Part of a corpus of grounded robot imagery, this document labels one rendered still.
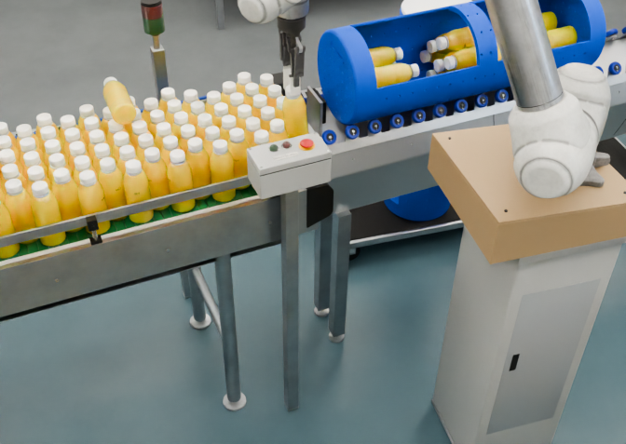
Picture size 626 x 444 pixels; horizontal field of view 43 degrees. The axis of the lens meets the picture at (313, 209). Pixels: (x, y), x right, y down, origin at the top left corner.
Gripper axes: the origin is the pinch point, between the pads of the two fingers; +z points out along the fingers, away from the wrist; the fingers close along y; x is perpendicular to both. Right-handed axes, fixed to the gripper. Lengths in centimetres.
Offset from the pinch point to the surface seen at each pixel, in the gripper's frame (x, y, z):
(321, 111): -11.4, 4.8, 15.5
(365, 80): -21.1, -3.1, 2.7
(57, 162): 65, 1, 10
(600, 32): -103, -4, 4
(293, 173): 9.3, -24.2, 11.7
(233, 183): 21.8, -11.0, 21.0
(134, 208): 49, -11, 21
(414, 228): -66, 32, 103
